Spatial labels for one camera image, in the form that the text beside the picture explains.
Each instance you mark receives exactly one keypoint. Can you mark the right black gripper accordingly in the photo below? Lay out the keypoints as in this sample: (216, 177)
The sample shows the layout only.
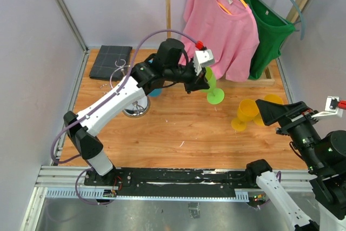
(291, 113)

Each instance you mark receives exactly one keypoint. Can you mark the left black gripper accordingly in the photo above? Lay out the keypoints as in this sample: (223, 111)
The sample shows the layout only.
(198, 83)

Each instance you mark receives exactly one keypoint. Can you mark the orange wine glass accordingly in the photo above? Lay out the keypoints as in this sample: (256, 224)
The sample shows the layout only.
(272, 98)
(246, 112)

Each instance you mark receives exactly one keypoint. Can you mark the green wine glass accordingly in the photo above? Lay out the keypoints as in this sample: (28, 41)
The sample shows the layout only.
(215, 95)

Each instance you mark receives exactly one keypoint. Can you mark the blue wine glass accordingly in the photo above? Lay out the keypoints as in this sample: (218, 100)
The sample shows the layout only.
(155, 93)

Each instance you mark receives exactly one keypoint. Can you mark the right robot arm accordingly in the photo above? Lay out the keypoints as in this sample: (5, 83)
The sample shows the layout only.
(324, 158)

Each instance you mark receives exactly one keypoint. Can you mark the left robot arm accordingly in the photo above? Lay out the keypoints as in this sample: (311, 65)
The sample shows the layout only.
(141, 79)

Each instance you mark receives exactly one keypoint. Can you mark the wooden clothes rack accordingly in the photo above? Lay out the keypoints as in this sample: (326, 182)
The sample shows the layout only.
(170, 3)

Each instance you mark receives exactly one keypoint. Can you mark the chrome wine glass rack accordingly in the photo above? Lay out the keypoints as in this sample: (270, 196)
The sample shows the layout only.
(137, 108)

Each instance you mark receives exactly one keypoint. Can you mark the pink t-shirt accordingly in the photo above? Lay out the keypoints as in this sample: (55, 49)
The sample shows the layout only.
(229, 29)

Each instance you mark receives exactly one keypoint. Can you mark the dark grey folded cloth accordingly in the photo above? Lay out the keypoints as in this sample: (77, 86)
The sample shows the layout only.
(110, 58)

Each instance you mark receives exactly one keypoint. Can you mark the green t-shirt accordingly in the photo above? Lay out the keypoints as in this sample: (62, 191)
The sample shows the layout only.
(273, 30)

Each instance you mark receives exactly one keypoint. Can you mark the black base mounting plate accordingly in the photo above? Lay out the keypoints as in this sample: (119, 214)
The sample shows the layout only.
(172, 182)

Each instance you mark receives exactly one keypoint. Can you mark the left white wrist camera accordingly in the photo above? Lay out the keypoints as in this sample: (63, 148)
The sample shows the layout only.
(203, 57)

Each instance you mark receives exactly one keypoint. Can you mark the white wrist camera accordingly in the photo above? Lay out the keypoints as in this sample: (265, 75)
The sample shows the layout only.
(203, 57)
(334, 108)

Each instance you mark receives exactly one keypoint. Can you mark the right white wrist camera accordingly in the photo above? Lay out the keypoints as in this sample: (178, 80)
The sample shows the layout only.
(334, 108)

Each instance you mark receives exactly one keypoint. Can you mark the aluminium frame post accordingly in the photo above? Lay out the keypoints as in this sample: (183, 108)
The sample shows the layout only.
(72, 25)

